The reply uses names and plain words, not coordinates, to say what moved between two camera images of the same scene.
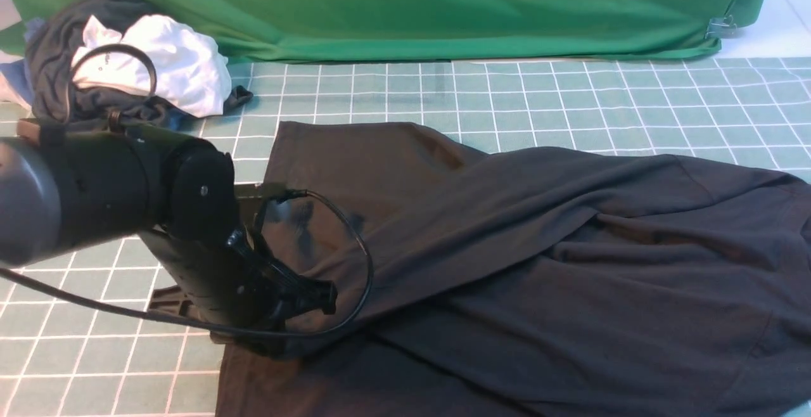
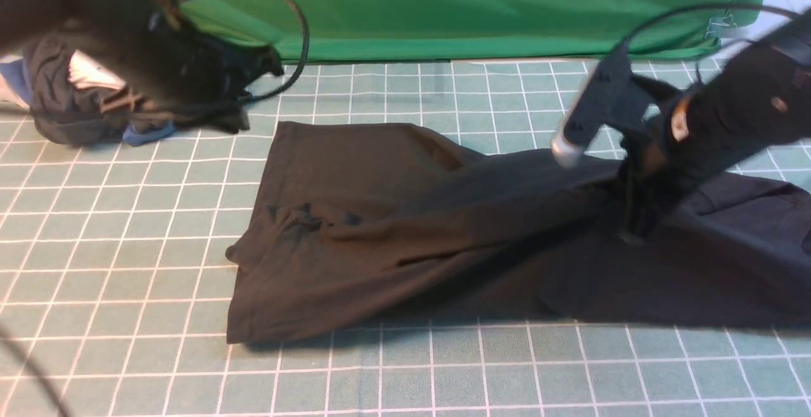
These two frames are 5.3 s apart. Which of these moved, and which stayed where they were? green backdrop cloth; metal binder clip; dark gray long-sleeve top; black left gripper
Moved: dark gray long-sleeve top; black left gripper
Stayed: green backdrop cloth; metal binder clip
